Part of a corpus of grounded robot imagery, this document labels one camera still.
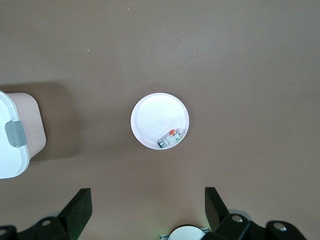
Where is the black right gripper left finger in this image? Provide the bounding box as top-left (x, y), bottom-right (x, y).
top-left (0, 187), bottom-right (93, 240)

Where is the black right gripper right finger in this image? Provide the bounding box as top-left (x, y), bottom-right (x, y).
top-left (204, 186), bottom-right (309, 240)

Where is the white lidded storage box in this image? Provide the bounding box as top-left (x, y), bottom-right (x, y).
top-left (0, 89), bottom-right (47, 180)

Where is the pink round plate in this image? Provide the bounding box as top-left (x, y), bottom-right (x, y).
top-left (130, 92), bottom-right (190, 151)

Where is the green and white switch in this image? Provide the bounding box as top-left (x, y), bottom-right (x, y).
top-left (156, 128), bottom-right (183, 149)

